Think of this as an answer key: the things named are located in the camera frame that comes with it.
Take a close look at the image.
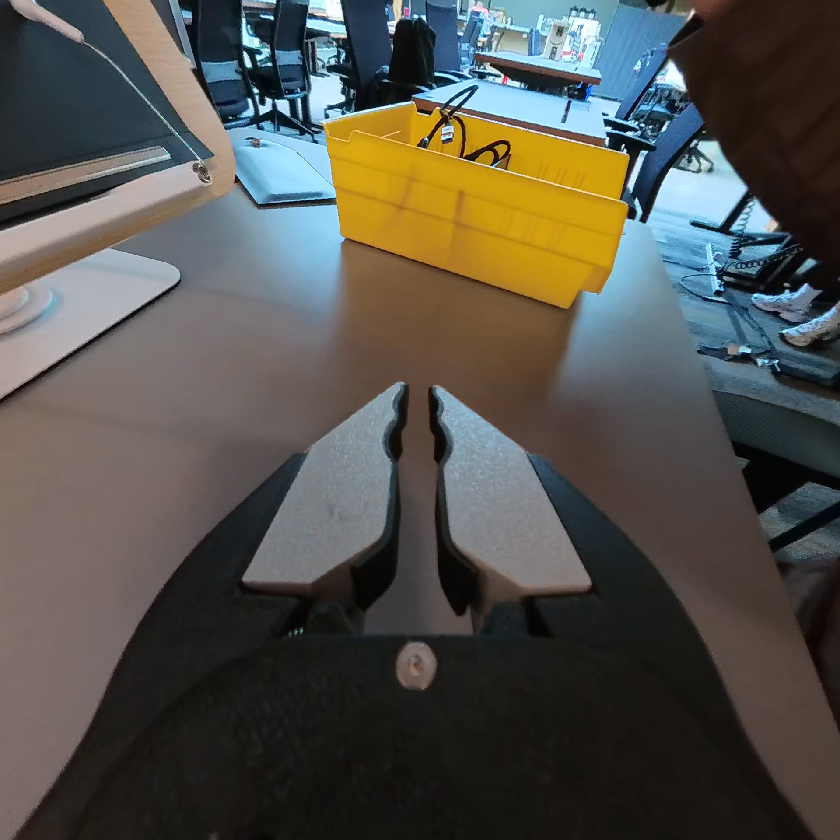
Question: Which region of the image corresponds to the grey flat pad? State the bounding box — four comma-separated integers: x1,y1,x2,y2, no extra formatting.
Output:
230,128,337,207

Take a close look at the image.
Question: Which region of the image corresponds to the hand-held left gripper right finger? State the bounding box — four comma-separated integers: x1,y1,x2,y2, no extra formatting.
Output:
428,385,594,616

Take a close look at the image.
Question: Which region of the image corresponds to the black coiled cable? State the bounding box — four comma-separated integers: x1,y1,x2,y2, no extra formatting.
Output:
459,139,513,169

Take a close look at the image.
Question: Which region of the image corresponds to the grey desk with silver frame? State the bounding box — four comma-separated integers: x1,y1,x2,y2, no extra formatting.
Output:
412,79,608,148

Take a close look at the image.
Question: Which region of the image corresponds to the black cable with grey adapter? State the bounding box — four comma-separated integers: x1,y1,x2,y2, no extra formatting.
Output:
416,84,480,151

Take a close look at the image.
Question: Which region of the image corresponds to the black sheet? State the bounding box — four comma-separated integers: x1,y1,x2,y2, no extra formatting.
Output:
0,0,214,224

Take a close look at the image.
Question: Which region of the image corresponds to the wire page holder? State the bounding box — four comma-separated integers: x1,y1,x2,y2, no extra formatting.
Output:
10,0,212,185

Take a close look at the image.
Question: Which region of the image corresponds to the metal ledge strip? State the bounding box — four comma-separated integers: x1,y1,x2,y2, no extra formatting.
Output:
0,146,173,206

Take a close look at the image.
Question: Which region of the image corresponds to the white sneaker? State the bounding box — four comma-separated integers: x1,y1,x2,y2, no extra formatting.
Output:
779,305,840,347
751,287,821,324

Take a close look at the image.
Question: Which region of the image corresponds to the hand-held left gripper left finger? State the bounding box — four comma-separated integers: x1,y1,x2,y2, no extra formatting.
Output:
241,382,410,611

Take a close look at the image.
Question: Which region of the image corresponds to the grey partition panel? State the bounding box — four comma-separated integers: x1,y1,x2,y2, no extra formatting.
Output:
594,0,690,99

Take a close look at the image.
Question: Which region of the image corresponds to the person's right forearm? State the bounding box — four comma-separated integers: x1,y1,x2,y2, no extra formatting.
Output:
665,0,840,293

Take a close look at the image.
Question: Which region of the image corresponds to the black jacket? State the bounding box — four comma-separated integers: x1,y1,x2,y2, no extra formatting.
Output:
392,16,437,86

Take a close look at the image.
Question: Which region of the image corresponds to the yellow plastic bin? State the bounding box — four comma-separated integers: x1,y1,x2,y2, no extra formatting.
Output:
323,101,631,309

